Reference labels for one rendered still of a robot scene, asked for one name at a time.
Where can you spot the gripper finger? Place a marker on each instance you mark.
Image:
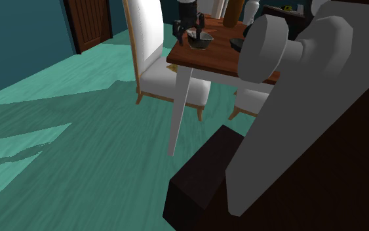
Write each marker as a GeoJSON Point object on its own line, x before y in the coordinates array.
{"type": "Point", "coordinates": [200, 22]}
{"type": "Point", "coordinates": [180, 28]}

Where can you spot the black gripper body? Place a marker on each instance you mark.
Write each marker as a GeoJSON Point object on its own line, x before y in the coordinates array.
{"type": "Point", "coordinates": [188, 12]}

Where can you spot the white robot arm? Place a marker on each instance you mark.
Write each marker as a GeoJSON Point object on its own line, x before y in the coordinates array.
{"type": "Point", "coordinates": [302, 96]}

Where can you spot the dark grey bowl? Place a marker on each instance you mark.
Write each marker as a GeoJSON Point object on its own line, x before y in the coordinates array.
{"type": "Point", "coordinates": [200, 41]}

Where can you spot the white chair with wooden legs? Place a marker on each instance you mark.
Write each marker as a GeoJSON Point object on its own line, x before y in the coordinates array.
{"type": "Point", "coordinates": [251, 100]}
{"type": "Point", "coordinates": [149, 35]}

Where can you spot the brown tall bottle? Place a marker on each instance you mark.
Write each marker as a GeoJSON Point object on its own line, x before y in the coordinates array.
{"type": "Point", "coordinates": [233, 12]}

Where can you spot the brown table with white legs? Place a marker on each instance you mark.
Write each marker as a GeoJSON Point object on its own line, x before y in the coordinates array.
{"type": "Point", "coordinates": [216, 56]}

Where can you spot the black bowl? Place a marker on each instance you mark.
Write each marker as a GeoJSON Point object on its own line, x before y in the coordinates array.
{"type": "Point", "coordinates": [236, 44]}

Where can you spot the white vase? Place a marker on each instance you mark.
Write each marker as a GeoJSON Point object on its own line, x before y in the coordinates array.
{"type": "Point", "coordinates": [251, 11]}

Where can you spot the dark cabinet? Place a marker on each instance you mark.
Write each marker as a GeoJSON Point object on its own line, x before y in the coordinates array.
{"type": "Point", "coordinates": [283, 20]}

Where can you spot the brown wooden door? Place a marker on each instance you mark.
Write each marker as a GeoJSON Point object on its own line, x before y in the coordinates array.
{"type": "Point", "coordinates": [88, 22]}

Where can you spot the dark robot stand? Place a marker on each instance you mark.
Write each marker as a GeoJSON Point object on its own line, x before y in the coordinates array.
{"type": "Point", "coordinates": [203, 179]}

